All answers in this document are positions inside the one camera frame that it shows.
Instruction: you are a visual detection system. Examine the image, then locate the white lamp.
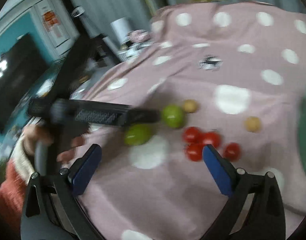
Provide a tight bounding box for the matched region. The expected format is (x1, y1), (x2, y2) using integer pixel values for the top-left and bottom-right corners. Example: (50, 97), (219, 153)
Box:
(110, 17), (132, 44)

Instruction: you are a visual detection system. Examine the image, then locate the person's left hand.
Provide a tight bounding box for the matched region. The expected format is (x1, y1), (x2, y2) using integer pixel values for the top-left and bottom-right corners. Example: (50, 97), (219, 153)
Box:
(22, 125), (85, 164)

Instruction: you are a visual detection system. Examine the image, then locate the green fruit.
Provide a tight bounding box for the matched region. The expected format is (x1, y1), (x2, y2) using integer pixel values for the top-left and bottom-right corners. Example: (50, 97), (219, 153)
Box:
(161, 104), (185, 129)
(124, 124), (153, 146)

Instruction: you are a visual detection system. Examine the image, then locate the pink polka dot cloth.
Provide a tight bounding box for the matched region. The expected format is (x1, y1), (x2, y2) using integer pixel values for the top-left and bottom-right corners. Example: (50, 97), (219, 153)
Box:
(77, 3), (306, 239)

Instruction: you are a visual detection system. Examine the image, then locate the pink crumpled cloth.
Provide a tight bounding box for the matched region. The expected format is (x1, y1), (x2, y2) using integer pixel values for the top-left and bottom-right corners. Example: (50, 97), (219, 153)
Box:
(129, 29), (151, 43)

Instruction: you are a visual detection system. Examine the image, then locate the black television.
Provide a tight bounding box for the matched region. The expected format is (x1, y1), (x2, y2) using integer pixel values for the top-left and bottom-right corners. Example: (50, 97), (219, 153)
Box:
(0, 34), (49, 133)

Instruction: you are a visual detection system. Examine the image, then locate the small tan longan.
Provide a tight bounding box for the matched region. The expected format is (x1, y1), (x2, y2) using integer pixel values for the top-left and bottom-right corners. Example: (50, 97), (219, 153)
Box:
(182, 99), (199, 113)

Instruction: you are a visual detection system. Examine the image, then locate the red tomato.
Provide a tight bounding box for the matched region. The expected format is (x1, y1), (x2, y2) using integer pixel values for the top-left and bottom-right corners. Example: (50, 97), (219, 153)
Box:
(185, 144), (203, 162)
(223, 142), (241, 162)
(182, 126), (202, 144)
(200, 131), (222, 148)

